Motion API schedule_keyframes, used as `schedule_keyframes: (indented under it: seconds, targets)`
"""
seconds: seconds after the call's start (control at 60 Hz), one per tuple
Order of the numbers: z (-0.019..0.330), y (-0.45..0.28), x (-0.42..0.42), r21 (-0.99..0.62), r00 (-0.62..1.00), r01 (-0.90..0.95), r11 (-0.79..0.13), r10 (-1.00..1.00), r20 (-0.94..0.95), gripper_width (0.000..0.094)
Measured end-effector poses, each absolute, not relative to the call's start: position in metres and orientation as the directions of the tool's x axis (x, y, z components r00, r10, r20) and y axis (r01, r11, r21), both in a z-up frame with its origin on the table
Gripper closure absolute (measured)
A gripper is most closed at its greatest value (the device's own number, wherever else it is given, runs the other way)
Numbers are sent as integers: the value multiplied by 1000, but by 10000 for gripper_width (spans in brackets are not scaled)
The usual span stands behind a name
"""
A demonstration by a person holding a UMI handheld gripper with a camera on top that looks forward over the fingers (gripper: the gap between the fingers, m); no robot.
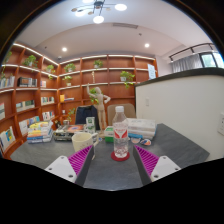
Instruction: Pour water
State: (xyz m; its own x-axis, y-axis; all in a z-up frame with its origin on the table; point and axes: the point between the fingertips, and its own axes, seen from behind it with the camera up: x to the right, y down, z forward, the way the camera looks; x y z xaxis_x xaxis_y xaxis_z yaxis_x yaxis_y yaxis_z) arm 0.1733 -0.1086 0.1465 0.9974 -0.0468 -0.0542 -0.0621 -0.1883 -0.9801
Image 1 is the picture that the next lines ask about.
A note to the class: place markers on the dark book stack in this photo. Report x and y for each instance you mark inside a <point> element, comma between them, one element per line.
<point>68,131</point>

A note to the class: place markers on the white wall notice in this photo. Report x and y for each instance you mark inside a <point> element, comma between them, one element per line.
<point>151,71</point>

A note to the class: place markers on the black curtain rail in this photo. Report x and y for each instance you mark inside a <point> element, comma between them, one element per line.
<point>190,49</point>

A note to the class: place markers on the branched ceiling lamp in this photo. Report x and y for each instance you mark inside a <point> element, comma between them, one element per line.
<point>98,19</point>

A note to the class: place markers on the white wall switch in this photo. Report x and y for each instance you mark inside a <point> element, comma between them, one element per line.
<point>147,101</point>

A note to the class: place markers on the wooden artist mannequin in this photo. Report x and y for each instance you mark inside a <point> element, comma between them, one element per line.
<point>100,103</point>

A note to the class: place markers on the tan chair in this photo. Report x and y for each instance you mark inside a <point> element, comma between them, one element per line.
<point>115,111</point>

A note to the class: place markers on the dark chair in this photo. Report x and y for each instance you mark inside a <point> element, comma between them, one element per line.
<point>85,115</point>

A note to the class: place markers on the grey curtain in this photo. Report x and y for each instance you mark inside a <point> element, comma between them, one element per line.
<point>186,63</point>

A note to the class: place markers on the colourful book stack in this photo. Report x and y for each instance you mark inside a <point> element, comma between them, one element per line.
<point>40,133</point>

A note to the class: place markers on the wooden wall shelf unit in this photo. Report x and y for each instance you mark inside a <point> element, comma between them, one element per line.
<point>30,96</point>

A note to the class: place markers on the recessed ceiling spotlight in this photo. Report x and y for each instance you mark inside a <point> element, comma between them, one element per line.
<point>147,45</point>
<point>64,49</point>

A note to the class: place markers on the green and white box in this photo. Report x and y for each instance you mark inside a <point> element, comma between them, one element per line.
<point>108,134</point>

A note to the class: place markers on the patterned oval badge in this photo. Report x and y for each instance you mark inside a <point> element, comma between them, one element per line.
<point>145,142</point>
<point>135,140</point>

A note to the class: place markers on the clear plastic water bottle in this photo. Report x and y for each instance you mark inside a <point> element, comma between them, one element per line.
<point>120,136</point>

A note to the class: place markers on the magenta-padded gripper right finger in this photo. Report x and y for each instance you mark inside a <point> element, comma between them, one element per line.
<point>165,167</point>

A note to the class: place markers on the white wall socket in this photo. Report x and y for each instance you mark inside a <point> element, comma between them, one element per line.
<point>221,124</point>

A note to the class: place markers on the cream mug with red drawing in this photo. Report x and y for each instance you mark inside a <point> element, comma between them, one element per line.
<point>81,141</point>

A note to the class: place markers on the white book stack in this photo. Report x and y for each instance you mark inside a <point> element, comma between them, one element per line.
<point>141,127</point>

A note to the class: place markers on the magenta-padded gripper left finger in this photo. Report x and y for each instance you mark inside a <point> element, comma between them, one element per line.
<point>61,166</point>

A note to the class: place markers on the ceiling air vent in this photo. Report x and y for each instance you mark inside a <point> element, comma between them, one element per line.
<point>125,25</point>

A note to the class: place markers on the white carton with green print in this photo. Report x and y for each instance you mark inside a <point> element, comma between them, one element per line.
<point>90,125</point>

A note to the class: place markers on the window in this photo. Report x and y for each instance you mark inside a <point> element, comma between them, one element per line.
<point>210,60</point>

